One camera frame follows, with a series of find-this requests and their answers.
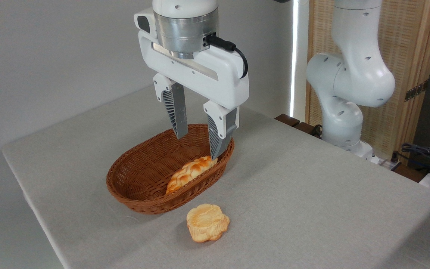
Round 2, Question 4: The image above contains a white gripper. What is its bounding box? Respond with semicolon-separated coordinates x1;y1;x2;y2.
134;8;250;160

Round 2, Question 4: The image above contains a bamboo wooden folding screen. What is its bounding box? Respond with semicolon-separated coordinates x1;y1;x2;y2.
306;0;430;166

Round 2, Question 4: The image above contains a long braided golden bread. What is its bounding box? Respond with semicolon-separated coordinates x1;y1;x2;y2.
165;156;218;195

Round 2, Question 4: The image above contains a dark metal screen hinge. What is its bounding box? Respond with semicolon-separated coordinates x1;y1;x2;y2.
404;80;429;102

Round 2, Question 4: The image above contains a white power strip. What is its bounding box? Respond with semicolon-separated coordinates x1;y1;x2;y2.
370;156;402;171

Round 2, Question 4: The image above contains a dark brown wooden block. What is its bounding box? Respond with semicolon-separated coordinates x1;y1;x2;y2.
274;114;323;139

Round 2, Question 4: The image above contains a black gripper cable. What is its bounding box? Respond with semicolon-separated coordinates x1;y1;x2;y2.
205;34;249;79

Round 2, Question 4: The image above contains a flower-shaped golden bread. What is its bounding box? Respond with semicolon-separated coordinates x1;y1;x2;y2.
186;204;231;243

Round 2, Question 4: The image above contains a brown wicker oval basket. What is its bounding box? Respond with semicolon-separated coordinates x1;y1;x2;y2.
106;124;235;215

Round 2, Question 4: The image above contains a bundle of dark cables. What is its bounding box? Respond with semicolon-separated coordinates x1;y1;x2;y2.
392;143;430;177

